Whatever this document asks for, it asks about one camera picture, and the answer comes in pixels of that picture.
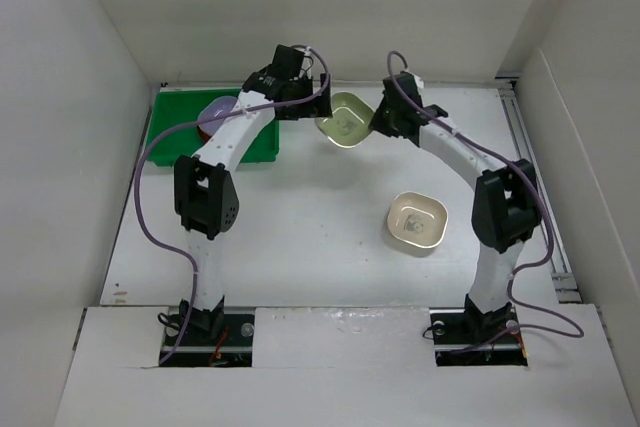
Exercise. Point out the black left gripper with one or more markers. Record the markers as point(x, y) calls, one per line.
point(310, 110)

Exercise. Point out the red round plate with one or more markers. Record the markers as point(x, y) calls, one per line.
point(205, 136)

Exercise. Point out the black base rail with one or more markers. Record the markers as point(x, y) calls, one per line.
point(457, 343)
point(232, 348)

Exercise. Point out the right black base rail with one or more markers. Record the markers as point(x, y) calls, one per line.
point(457, 343)

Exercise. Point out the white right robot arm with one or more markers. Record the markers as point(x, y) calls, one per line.
point(504, 211)

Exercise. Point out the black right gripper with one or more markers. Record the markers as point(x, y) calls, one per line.
point(378, 122)

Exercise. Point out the green plastic bin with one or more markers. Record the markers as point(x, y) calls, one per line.
point(176, 107)

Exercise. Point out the purple square panda dish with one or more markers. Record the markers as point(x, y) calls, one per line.
point(215, 111)

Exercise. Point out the cream square panda dish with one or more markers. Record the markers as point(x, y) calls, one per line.
point(417, 220)

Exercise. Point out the green square panda dish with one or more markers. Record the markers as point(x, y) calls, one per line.
point(349, 124)

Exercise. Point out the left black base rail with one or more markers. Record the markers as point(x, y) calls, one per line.
point(232, 348)

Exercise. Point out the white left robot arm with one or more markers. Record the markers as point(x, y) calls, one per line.
point(205, 197)

